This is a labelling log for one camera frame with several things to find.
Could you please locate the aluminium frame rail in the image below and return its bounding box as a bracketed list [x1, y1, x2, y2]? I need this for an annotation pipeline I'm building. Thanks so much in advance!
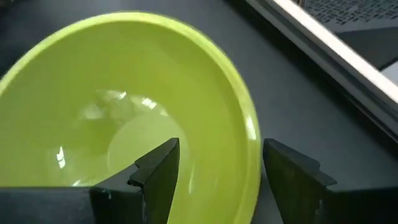
[245, 0, 398, 144]

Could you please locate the grey laptop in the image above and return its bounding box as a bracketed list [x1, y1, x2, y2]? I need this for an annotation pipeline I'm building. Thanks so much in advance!
[303, 0, 398, 73]

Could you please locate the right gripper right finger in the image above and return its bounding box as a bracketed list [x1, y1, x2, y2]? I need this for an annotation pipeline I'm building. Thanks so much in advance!
[263, 138, 398, 224]

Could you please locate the lime green plastic bowl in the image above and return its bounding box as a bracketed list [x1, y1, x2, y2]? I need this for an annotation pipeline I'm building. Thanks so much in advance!
[0, 11, 262, 224]

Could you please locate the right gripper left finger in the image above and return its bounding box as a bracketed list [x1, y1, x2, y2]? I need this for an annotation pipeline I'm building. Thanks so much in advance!
[0, 138, 180, 224]

